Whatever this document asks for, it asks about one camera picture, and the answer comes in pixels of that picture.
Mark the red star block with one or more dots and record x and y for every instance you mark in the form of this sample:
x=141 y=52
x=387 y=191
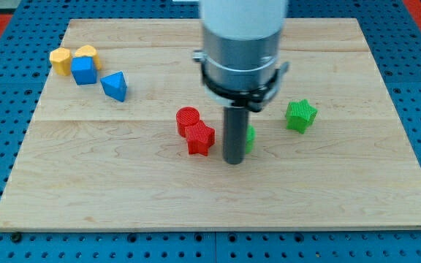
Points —
x=199 y=138

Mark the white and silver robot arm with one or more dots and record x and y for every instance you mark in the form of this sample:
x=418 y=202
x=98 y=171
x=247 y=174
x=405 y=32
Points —
x=239 y=57

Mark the green star block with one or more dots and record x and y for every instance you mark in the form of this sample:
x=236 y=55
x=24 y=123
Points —
x=300 y=115

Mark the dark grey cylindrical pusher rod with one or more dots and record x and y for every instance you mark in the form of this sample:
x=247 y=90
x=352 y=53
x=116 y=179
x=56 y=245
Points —
x=235 y=125

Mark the red cylinder block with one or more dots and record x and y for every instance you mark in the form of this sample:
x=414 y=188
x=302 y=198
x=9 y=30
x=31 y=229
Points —
x=186 y=116

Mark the green block behind rod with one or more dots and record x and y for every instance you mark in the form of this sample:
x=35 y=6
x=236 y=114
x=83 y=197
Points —
x=250 y=137

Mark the light wooden board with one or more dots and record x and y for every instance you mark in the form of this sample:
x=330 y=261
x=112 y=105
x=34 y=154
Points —
x=91 y=164

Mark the blue triangular prism block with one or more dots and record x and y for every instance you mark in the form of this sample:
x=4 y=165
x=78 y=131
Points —
x=114 y=86

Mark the blue cube block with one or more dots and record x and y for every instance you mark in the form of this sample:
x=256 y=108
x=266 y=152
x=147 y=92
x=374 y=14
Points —
x=83 y=70

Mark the yellow rounded block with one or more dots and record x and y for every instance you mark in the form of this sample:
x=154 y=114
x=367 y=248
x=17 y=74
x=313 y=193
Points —
x=89 y=51

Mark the yellow hexagon block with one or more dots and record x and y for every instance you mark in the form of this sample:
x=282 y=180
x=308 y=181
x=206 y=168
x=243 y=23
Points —
x=61 y=61

